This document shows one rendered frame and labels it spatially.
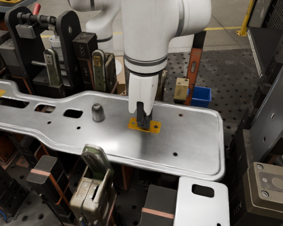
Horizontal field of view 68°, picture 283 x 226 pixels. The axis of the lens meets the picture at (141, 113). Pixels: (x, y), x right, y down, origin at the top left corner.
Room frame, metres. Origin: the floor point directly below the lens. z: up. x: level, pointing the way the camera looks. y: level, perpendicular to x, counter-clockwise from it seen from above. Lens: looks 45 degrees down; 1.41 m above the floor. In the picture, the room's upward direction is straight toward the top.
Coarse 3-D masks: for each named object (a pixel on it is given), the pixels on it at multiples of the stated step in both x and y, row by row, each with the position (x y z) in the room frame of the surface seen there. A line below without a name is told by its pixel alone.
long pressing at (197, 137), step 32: (0, 96) 0.48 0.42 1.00; (32, 96) 0.48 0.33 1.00; (96, 96) 0.48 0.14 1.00; (0, 128) 0.36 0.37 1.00; (32, 128) 0.36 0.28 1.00; (64, 128) 0.36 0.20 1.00; (96, 128) 0.36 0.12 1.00; (128, 128) 0.36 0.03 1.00; (160, 128) 0.36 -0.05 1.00; (192, 128) 0.36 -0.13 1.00; (128, 160) 0.26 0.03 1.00; (160, 160) 0.26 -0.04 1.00; (192, 160) 0.26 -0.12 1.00; (224, 160) 0.26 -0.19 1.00
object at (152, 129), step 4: (132, 120) 0.38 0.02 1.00; (136, 120) 0.38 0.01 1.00; (128, 124) 0.37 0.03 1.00; (132, 124) 0.37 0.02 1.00; (136, 124) 0.37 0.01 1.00; (152, 124) 0.37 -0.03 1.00; (156, 124) 0.37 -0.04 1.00; (160, 124) 0.37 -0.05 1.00; (132, 128) 0.36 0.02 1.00; (136, 128) 0.35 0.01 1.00; (140, 128) 0.35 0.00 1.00; (144, 128) 0.35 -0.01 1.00; (152, 128) 0.35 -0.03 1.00; (156, 128) 0.35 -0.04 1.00; (152, 132) 0.34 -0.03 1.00; (156, 132) 0.34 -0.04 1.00
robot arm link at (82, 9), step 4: (68, 0) 0.89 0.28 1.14; (72, 0) 0.87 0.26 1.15; (76, 0) 0.86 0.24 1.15; (80, 0) 0.86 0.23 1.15; (84, 0) 0.87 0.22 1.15; (88, 0) 0.88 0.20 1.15; (92, 0) 0.88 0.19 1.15; (72, 4) 0.87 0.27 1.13; (76, 4) 0.87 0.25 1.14; (80, 4) 0.87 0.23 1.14; (84, 4) 0.87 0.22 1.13; (88, 4) 0.88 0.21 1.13; (92, 4) 0.88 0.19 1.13; (72, 8) 0.90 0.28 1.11; (76, 8) 0.88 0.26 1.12; (80, 8) 0.88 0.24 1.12; (84, 8) 0.88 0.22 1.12; (88, 8) 0.89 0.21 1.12; (92, 8) 0.89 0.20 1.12
